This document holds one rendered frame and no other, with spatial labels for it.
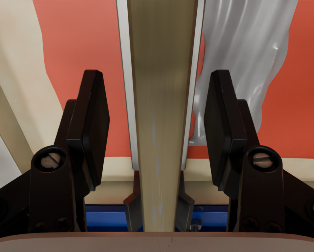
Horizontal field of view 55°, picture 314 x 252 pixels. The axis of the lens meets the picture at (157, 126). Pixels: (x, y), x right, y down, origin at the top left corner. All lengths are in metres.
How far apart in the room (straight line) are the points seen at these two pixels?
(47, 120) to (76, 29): 0.12
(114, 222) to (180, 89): 0.29
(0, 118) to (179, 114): 0.20
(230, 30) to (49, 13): 0.14
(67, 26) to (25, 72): 0.07
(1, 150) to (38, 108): 0.05
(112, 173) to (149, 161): 0.20
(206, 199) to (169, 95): 0.26
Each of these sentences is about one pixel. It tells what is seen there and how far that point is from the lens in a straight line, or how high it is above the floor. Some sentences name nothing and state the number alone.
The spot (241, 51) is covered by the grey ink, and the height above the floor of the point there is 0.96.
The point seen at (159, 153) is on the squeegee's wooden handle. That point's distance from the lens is 0.19.
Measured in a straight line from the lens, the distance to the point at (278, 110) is 0.33.
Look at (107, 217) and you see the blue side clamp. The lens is 0.40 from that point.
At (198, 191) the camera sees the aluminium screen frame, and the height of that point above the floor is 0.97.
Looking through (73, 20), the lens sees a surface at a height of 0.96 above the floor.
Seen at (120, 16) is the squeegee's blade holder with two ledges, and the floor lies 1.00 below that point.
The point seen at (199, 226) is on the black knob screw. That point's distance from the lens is 0.41.
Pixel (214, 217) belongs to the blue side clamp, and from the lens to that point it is 0.41.
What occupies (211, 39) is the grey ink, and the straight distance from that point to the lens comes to 0.26.
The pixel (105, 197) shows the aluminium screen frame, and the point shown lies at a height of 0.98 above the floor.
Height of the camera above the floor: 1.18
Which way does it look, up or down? 43 degrees down
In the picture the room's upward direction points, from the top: 180 degrees counter-clockwise
